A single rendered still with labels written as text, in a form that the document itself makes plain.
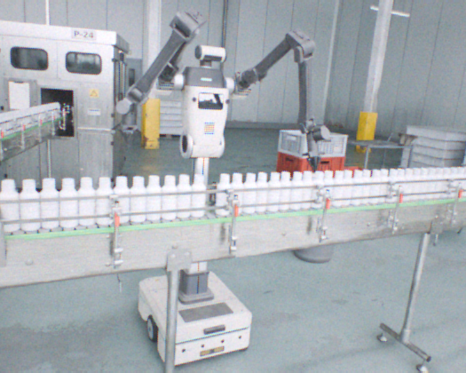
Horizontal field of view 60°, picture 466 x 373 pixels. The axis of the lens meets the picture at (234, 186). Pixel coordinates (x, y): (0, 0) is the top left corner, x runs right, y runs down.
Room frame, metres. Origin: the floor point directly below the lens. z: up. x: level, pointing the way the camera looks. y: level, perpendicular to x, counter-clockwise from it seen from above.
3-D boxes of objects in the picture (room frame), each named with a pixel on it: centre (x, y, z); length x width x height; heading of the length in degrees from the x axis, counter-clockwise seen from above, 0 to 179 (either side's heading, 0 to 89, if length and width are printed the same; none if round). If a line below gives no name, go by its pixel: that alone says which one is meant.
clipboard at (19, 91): (4.70, 2.52, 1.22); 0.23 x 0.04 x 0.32; 100
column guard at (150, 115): (9.17, 1.98, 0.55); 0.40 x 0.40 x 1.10; 28
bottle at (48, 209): (1.31, 0.62, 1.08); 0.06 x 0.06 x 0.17
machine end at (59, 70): (5.53, 2.25, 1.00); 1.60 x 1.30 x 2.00; 10
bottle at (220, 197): (1.60, 0.04, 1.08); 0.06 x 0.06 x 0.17
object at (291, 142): (4.24, -0.78, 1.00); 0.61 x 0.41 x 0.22; 125
